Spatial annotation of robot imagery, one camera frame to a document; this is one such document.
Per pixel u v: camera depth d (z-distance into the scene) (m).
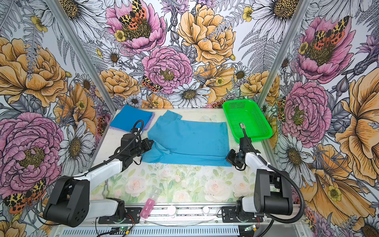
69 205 0.42
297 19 0.75
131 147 0.61
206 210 0.71
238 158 0.70
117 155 0.61
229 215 0.74
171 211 0.70
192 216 0.76
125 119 1.12
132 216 0.73
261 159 0.55
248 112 1.23
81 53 0.88
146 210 0.75
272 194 0.43
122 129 1.05
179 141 1.02
